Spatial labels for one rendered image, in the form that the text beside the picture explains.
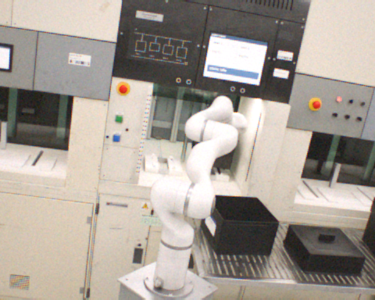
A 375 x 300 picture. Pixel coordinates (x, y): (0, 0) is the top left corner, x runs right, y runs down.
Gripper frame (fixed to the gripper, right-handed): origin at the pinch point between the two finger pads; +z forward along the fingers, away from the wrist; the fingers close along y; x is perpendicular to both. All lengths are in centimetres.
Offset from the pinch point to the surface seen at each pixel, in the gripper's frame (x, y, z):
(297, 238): -35, 34, -68
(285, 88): 27.9, 24.3, -29.8
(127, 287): -44, -42, -104
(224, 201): -29, 2, -46
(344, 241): -34, 58, -67
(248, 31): 52, 0, -30
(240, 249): -41, 7, -72
